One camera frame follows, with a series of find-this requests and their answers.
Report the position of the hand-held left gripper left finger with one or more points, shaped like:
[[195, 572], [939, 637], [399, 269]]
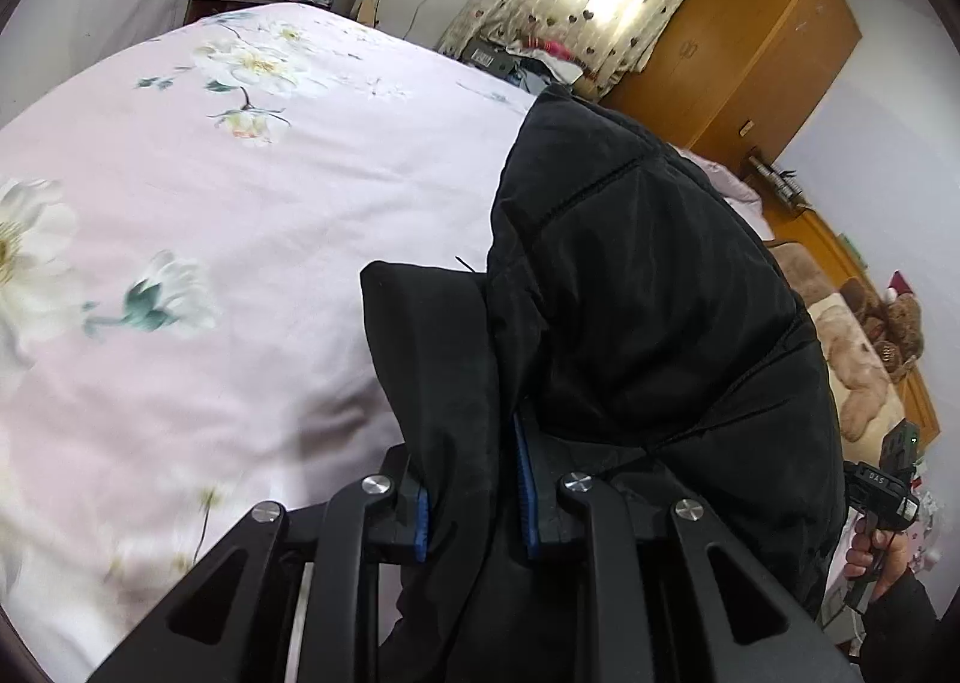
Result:
[[420, 525]]

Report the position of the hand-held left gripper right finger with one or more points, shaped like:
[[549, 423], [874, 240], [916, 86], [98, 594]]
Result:
[[525, 495]]

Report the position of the black padded jacket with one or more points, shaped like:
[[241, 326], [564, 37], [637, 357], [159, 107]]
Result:
[[637, 278]]

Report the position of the person's right forearm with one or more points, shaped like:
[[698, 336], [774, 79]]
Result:
[[911, 630]]

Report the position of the pile of clothes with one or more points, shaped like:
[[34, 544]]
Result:
[[532, 56]]

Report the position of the person's right hand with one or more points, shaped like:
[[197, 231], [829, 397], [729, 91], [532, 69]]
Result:
[[896, 563]]

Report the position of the brown plush blanket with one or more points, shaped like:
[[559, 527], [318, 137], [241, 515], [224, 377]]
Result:
[[847, 368]]

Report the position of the brown teddy bear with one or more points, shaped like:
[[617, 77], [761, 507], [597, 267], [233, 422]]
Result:
[[896, 330]]

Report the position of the wooden headboard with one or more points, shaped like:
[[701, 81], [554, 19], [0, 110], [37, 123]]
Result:
[[832, 240]]

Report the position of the pink pillow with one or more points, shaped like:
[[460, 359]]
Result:
[[731, 191]]

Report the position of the pink floral bed sheet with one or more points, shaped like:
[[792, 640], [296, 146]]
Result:
[[262, 203]]

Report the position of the wooden wardrobe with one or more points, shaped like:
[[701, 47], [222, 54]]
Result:
[[735, 45]]

